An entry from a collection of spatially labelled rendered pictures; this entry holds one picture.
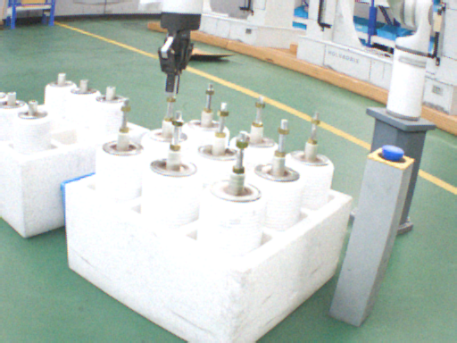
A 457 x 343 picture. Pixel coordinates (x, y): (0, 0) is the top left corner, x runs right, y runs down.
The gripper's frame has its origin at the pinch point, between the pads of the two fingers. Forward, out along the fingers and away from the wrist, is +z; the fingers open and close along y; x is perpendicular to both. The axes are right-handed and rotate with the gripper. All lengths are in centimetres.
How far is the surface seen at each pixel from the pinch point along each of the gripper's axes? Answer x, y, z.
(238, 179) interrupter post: -18.7, -20.0, 7.7
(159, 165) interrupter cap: -5.0, -15.7, 9.9
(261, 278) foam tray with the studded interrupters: -24.7, -23.8, 20.6
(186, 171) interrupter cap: -9.6, -16.2, 9.8
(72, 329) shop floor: 3.2, -33.0, 35.3
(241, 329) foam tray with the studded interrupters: -23.6, -26.6, 28.9
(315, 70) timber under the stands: -1, 266, 29
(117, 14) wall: 315, 576, 26
